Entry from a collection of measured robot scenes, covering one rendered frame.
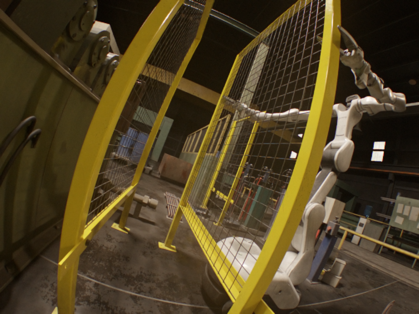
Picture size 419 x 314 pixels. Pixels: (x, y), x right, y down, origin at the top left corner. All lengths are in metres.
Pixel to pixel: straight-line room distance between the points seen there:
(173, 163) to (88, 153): 5.00
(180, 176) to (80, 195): 5.07
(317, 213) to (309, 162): 0.78
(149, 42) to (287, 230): 0.59
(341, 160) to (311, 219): 0.43
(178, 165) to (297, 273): 4.63
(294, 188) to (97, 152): 0.49
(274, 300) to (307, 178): 0.80
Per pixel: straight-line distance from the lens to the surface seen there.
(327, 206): 3.03
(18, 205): 0.99
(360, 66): 0.86
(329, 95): 0.61
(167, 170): 5.44
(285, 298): 1.21
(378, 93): 0.98
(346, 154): 1.41
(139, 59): 0.50
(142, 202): 2.01
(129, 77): 0.48
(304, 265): 1.37
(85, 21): 0.97
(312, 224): 1.27
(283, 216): 0.52
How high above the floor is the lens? 0.75
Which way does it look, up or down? 3 degrees up
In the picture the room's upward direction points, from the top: 21 degrees clockwise
